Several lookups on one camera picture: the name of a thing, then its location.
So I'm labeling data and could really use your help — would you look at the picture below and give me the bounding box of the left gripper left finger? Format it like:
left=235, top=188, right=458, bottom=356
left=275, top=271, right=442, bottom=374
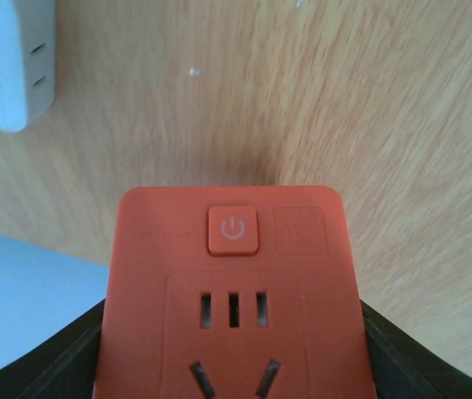
left=0, top=301, right=105, bottom=398

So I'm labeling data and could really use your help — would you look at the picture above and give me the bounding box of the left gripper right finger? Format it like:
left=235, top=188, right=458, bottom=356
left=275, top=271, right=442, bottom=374
left=361, top=302, right=472, bottom=399

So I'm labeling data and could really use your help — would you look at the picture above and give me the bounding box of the orange cube socket adapter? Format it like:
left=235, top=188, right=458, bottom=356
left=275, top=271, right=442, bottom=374
left=93, top=186, right=376, bottom=398

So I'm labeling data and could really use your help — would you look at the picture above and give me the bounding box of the white usb charger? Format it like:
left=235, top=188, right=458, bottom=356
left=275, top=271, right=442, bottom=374
left=0, top=0, right=56, bottom=133

